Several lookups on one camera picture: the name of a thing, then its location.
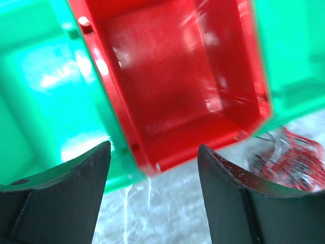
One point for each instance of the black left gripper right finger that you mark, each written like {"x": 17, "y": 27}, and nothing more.
{"x": 244, "y": 208}

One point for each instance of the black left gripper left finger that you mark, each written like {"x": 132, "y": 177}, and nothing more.
{"x": 59, "y": 205}

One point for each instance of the left green plastic bin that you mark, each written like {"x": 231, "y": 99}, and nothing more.
{"x": 53, "y": 105}

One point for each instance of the green plastic bin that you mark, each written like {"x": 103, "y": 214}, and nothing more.
{"x": 53, "y": 105}
{"x": 292, "y": 41}

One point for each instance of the red plastic bin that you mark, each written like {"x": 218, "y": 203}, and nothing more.
{"x": 178, "y": 74}

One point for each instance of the right green plastic bin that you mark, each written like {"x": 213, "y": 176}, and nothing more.
{"x": 292, "y": 41}

